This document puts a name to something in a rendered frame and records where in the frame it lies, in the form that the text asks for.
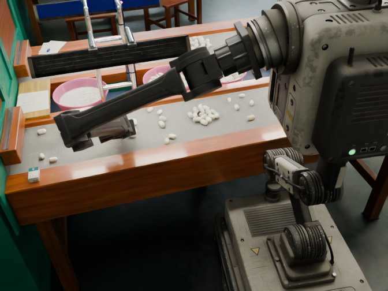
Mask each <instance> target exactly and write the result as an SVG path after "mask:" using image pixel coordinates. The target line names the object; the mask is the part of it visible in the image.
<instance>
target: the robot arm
mask: <svg viewBox="0 0 388 291"><path fill-rule="evenodd" d="M234 27H235V29H236V32H237V34H236V35H234V36H232V37H229V38H227V39H225V42H226V44H223V45H221V46H219V47H216V48H214V49H213V51H214V53H213V54H211V55H210V52H209V51H208V50H207V47H206V46H203V47H198V48H195V49H193V50H191V51H188V52H186V53H184V54H183V55H181V56H180V57H178V58H176V59H174V60H172V61H170V62H169V65H170V67H171V69H169V70H168V71H167V72H166V73H164V74H163V75H161V76H160V77H158V78H157V79H155V80H153V81H150V82H148V83H146V84H143V85H141V86H139V87H137V88H134V89H132V90H130V91H128V92H125V93H123V94H121V95H118V96H116V97H114V98H111V99H109V100H107V101H105V102H102V103H100V104H98V105H96V106H93V107H91V108H89V109H86V110H84V111H80V110H67V111H64V112H62V113H60V114H58V115H57V116H55V117H53V119H54V121H55V123H56V125H57V128H58V130H59V131H60V135H61V137H62V139H63V141H64V145H65V147H66V148H71V147H72V150H73V152H78V151H82V150H85V149H87V148H90V147H92V146H94V144H93V142H92V139H91V138H93V137H98V138H99V140H100V142H101V144H102V143H105V142H107V141H109V140H112V139H113V140H115V139H121V138H123V139H125V138H127V137H130V136H133V135H136V130H135V124H134V120H133V119H130V120H129V119H128V117H127V114H130V113H132V112H134V111H136V110H139V109H141V108H144V107H146V106H148V105H151V104H153V103H155V102H157V101H160V100H162V99H165V98H168V97H171V96H176V95H182V97H183V99H184V102H188V101H190V100H192V99H195V98H198V97H201V96H203V95H206V94H209V93H210V92H213V91H215V90H217V89H219V88H221V87H222V83H221V81H220V79H221V78H223V76H224V77H227V76H229V75H231V74H233V73H236V72H237V73H238V75H240V74H242V73H245V72H247V71H249V70H251V72H252V74H253V76H254V78H255V79H256V80H258V79H260V78H262V74H261V71H260V67H259V64H258V61H257V58H256V54H255V51H254V49H253V45H252V42H251V38H250V36H249V33H248V32H247V30H246V29H245V27H244V26H243V24H242V22H241V21H237V22H235V23H234ZM181 72H183V74H184V77H185V79H186V82H187V84H188V87H189V89H190V91H189V92H187V90H186V88H185V85H184V82H183V80H182V78H181V75H180V73H181Z"/></svg>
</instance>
